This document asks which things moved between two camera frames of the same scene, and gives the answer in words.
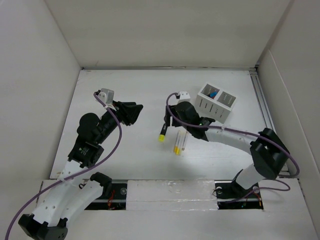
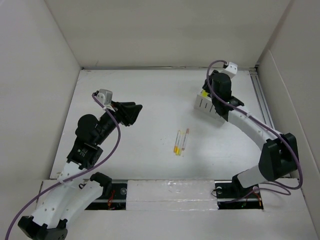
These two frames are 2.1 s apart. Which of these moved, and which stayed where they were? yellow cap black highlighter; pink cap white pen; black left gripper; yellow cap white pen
Moved: yellow cap black highlighter
Stayed: black left gripper; yellow cap white pen; pink cap white pen
